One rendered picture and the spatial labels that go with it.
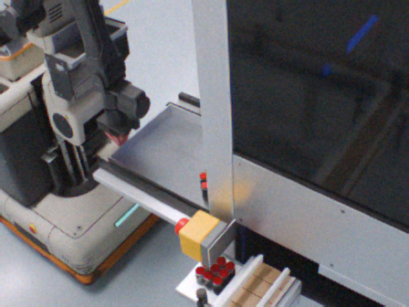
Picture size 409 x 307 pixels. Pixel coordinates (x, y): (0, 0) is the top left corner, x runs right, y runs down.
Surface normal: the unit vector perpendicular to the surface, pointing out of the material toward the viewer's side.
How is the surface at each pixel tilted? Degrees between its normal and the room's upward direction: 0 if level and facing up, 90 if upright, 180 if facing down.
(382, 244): 90
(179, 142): 0
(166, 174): 0
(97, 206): 0
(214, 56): 90
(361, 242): 90
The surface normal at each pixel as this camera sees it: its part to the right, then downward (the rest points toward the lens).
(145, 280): -0.06, -0.73
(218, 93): -0.59, 0.58
